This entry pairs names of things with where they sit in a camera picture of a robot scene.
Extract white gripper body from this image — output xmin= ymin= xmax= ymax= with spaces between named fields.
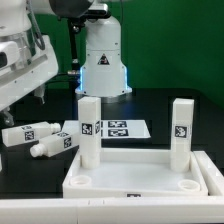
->
xmin=0 ymin=35 xmax=58 ymax=110

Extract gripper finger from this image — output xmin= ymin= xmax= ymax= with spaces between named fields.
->
xmin=34 ymin=84 xmax=45 ymax=104
xmin=0 ymin=108 xmax=14 ymax=127

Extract white desk tabletop tray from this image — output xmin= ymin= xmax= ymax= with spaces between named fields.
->
xmin=62 ymin=148 xmax=208 ymax=198

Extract white marker sheet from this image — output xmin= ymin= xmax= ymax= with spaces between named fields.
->
xmin=61 ymin=119 xmax=152 ymax=139

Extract white L-shaped fence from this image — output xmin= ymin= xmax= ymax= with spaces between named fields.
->
xmin=0 ymin=151 xmax=224 ymax=224

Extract black cables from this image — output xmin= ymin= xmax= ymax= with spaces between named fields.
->
xmin=46 ymin=71 xmax=81 ymax=90

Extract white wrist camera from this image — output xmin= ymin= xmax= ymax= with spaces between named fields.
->
xmin=0 ymin=41 xmax=20 ymax=70

